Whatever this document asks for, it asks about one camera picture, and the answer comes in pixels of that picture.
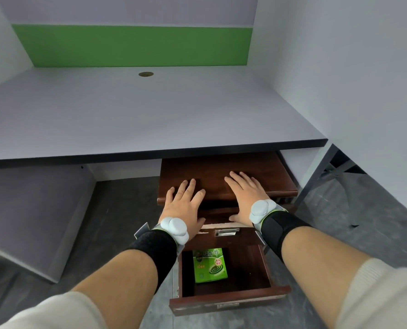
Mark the person's right hand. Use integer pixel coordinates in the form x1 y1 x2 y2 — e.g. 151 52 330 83
224 171 270 226

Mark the person's left hand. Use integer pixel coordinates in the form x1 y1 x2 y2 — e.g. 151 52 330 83
162 179 207 234

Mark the person's right forearm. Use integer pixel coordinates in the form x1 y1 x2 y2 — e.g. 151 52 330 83
280 226 372 329

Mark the person's left forearm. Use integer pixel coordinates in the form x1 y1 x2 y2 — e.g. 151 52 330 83
70 248 160 329

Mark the white wrist tracker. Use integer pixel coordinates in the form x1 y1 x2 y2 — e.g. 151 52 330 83
160 217 189 246
250 199 277 225

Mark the brown wooden drawer cabinet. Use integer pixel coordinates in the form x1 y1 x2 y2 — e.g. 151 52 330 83
157 151 299 238

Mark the green mosquito coil box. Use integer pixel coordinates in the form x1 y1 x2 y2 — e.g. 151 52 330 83
192 248 229 284

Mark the black wrist band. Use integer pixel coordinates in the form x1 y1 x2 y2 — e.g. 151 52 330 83
126 223 179 292
255 210 314 265

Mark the brown wooden drawer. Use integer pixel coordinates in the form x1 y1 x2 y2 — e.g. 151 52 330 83
169 227 292 317

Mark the grey metal desk leg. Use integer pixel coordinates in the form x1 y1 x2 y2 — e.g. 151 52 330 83
293 144 341 211

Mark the grey desk side panel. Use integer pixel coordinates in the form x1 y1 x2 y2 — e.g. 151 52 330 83
0 164 97 284

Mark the green partition panel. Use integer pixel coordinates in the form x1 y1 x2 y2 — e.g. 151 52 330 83
12 24 253 68

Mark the cream sleeve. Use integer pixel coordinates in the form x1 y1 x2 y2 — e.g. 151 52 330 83
0 291 109 329
335 258 407 329

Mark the black metal desk frame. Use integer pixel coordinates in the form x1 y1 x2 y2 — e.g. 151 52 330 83
322 149 367 178

